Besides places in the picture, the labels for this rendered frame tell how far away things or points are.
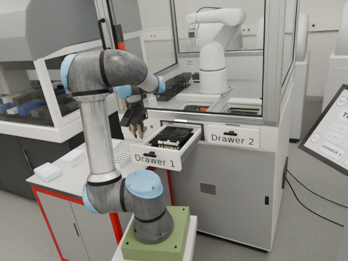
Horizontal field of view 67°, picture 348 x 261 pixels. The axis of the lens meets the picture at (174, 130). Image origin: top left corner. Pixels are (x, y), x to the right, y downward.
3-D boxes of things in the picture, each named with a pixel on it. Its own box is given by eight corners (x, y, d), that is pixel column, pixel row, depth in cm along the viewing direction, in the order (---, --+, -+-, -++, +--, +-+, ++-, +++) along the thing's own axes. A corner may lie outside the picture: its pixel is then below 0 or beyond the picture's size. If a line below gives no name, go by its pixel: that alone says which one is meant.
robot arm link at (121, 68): (138, 40, 76) (164, 72, 125) (101, 44, 77) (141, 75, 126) (142, 80, 76) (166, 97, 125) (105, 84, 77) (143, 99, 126)
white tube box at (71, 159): (72, 168, 157) (69, 160, 155) (61, 166, 160) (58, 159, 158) (86, 157, 167) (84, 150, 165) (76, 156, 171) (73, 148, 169)
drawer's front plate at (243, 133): (258, 148, 142) (259, 130, 137) (207, 142, 155) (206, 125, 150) (259, 147, 143) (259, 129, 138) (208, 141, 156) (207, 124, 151)
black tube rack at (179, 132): (178, 157, 140) (176, 146, 137) (149, 152, 148) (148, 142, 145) (194, 138, 158) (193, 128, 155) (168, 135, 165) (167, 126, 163)
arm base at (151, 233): (165, 248, 89) (161, 227, 85) (126, 240, 94) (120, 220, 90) (179, 215, 102) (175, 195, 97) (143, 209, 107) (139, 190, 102)
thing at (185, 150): (178, 166, 132) (177, 156, 129) (136, 159, 143) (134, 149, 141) (206, 132, 164) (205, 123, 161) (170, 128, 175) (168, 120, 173)
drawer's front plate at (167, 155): (180, 171, 130) (178, 151, 126) (132, 162, 143) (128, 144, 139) (182, 169, 132) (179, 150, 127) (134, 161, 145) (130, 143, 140)
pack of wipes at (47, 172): (62, 174, 151) (60, 168, 149) (46, 183, 145) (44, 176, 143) (50, 167, 161) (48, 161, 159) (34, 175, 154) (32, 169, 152)
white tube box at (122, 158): (120, 169, 149) (119, 163, 148) (109, 167, 153) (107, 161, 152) (133, 158, 159) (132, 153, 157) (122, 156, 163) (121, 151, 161)
